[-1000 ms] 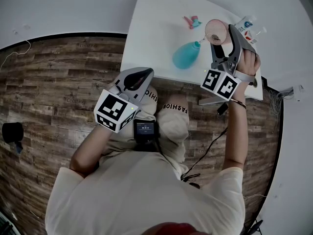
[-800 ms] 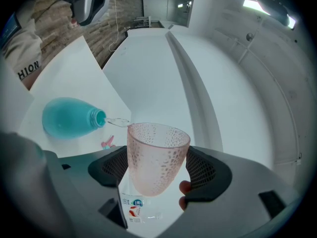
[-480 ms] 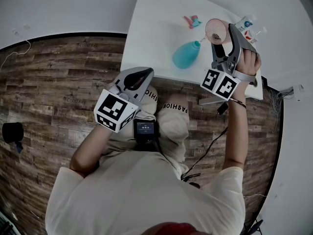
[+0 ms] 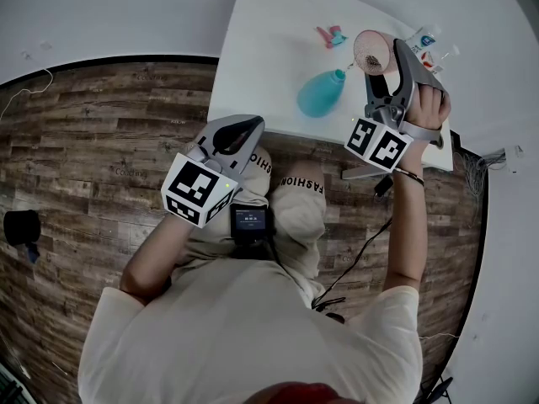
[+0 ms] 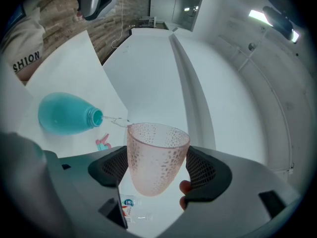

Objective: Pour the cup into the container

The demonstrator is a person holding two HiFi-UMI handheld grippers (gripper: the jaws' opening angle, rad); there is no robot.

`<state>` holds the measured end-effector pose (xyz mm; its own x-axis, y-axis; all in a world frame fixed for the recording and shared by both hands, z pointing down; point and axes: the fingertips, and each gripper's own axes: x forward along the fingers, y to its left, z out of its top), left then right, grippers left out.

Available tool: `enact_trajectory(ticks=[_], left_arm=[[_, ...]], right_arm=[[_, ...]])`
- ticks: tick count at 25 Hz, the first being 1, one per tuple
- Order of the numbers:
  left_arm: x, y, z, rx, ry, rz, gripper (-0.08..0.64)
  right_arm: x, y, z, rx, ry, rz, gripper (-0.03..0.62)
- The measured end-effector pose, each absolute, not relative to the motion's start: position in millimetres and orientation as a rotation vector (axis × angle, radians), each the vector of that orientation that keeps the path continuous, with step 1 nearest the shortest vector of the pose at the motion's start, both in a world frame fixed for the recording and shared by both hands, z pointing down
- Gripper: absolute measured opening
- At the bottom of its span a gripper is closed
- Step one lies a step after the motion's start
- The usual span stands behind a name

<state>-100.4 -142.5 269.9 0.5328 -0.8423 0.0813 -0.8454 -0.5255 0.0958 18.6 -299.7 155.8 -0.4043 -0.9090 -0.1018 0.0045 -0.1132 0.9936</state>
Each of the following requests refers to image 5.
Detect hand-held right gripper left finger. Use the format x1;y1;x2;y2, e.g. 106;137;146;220
44;145;130;238

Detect person's right leg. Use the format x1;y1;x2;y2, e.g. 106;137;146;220
14;58;40;83

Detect person's right hand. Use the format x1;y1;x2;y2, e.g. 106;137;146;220
179;179;192;211

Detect pink teal spray nozzle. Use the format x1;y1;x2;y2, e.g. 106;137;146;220
95;132;112;151

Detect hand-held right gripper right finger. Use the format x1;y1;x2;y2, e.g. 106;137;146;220
148;145;303;238

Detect black screen device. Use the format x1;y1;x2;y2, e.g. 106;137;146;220
6;5;27;27

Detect pink textured cup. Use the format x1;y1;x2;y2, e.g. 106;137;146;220
126;122;191;197

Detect beige printed shorts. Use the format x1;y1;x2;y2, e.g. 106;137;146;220
0;7;46;70

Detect teal bottle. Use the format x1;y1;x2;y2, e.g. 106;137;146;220
37;92;104;136

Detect long white floor cable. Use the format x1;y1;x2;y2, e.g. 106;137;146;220
110;0;125;49

